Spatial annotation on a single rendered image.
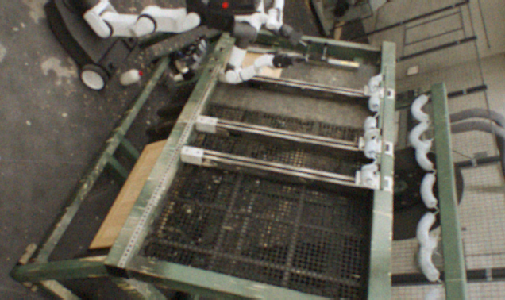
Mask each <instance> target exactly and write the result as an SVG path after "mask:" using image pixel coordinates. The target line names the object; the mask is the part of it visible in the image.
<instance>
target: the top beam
mask: <svg viewBox="0 0 505 300"><path fill-rule="evenodd" d="M385 65H388V85H387V88H388V89H392V90H394V93H393V99H389V98H388V99H387V128H386V142H391V143H392V155H387V154H385V171H384V176H387V177H391V192H387V191H381V190H375V189H372V192H371V205H370V218H369V230H368V243H367V256H366V268H365V282H364V300H391V224H392V184H393V144H394V105H395V43H393V42H387V41H383V42H382V46H381V52H380V64H379V75H380V74H382V75H381V78H383V75H384V74H385ZM378 98H379V99H380V108H379V109H378V110H379V112H380V113H379V114H378V115H377V116H376V128H377V129H378V132H379V131H380V128H382V124H383V107H384V98H380V97H378ZM375 158H376V159H377V160H375V159H374V158H373V163H375V161H377V162H376V163H375V164H374V165H376V166H377V167H378V163H380V160H381V153H378V152H377V153H376V155H375Z"/></svg>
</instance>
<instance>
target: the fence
mask: <svg viewBox="0 0 505 300"><path fill-rule="evenodd" d="M266 52H273V51H272V50H266V49H261V48H250V47H248V49H247V51H246V53H252V54H257V55H265V53H266ZM282 53H283V54H286V53H287V54H288V55H289V56H298V55H299V54H293V53H288V52H281V54H282ZM341 61H342V60H332V59H329V62H322V61H317V60H307V61H305V62H303V63H308V64H313V65H319V66H324V67H334V68H340V69H345V70H351V71H357V70H358V66H359V63H357V66H353V65H350V64H351V63H353V62H348V61H342V62H347V63H348V64H343V63H341Z"/></svg>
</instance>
